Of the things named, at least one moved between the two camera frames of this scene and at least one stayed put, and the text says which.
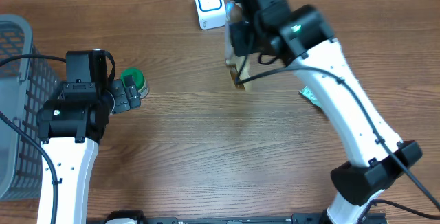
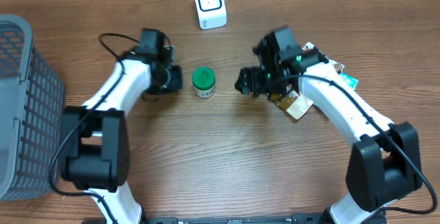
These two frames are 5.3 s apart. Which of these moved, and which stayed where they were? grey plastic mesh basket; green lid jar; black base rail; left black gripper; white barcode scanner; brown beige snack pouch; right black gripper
Moved: left black gripper; brown beige snack pouch; right black gripper; green lid jar
Stayed: white barcode scanner; grey plastic mesh basket; black base rail
